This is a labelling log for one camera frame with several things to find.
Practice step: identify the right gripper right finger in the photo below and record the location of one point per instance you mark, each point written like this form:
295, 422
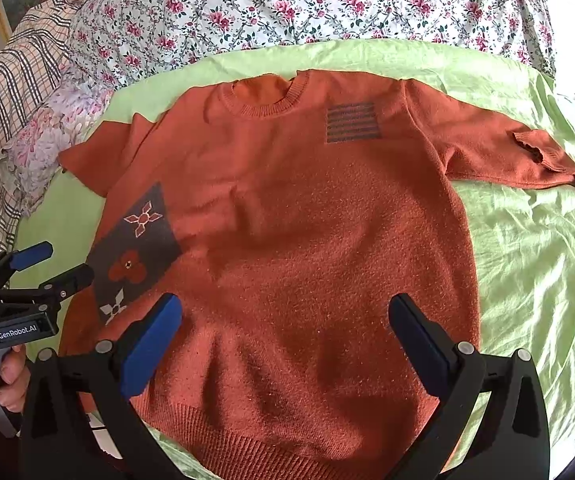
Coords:
512, 440

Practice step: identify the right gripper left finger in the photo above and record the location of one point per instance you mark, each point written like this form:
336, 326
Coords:
78, 421

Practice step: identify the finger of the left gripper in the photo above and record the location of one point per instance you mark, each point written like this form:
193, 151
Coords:
30, 256
68, 283

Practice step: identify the orange knit sweater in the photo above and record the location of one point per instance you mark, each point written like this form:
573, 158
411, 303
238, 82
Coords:
285, 214

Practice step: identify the person's left hand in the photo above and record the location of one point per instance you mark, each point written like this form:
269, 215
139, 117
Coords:
15, 375

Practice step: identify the light green bed sheet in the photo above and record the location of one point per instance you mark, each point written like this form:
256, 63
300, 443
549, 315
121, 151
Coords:
524, 241

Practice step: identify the plaid checked pillow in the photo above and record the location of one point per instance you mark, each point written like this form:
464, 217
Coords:
32, 65

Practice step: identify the white floral quilt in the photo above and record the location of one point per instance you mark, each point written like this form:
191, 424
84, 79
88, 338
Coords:
123, 41

